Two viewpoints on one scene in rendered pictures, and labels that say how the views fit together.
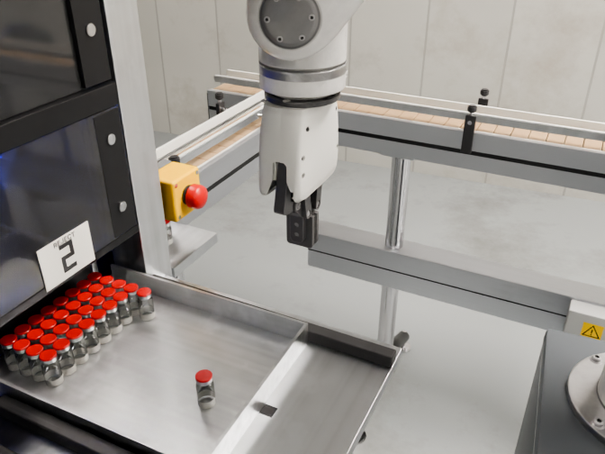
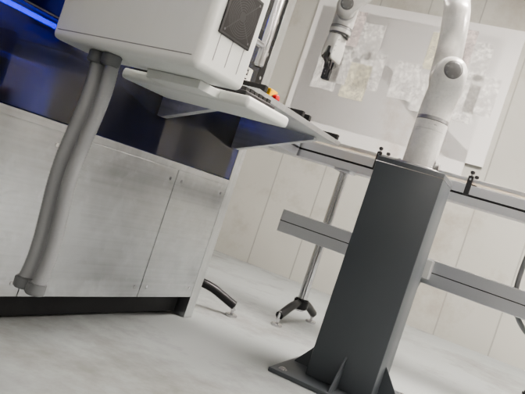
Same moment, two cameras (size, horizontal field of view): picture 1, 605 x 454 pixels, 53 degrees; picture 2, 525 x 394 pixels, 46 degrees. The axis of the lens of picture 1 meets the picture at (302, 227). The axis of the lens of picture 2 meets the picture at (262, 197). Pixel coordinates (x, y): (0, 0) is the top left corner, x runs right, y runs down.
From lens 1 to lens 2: 198 cm
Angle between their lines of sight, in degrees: 30
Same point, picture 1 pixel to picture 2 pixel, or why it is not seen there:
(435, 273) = (345, 237)
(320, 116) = (342, 41)
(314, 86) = (344, 29)
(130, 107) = (274, 51)
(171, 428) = not seen: hidden behind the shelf
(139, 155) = (269, 68)
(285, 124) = (334, 36)
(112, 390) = not seen: hidden behind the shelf
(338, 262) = (294, 228)
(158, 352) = not seen: hidden behind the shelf
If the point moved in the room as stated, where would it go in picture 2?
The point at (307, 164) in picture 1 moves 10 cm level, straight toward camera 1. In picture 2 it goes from (336, 48) to (337, 41)
